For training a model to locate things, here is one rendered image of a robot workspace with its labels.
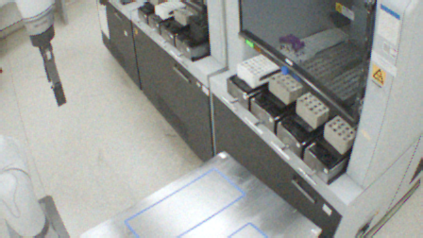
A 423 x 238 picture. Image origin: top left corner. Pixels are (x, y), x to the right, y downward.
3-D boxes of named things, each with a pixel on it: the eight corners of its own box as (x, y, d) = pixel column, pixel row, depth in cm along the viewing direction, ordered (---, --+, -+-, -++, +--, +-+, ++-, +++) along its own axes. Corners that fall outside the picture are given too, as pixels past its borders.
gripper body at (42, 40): (26, 28, 90) (34, 56, 96) (30, 40, 84) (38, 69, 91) (50, 16, 92) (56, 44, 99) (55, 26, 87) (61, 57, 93)
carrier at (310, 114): (319, 127, 139) (321, 114, 135) (315, 130, 138) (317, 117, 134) (299, 110, 147) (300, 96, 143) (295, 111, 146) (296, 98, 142)
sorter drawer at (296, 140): (377, 75, 175) (379, 59, 169) (396, 90, 166) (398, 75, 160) (266, 143, 148) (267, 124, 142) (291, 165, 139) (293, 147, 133)
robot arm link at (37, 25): (23, 23, 80) (28, 42, 84) (54, 7, 83) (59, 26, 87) (20, 11, 86) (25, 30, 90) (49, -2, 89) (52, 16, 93)
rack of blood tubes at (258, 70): (292, 54, 176) (292, 42, 171) (307, 65, 169) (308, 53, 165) (236, 77, 165) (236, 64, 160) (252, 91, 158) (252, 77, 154)
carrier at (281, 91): (292, 104, 149) (293, 91, 145) (288, 106, 148) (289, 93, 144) (272, 87, 156) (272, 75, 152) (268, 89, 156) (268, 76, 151)
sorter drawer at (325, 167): (397, 91, 165) (400, 76, 159) (416, 107, 156) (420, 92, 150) (293, 168, 138) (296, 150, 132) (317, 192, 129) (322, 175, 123)
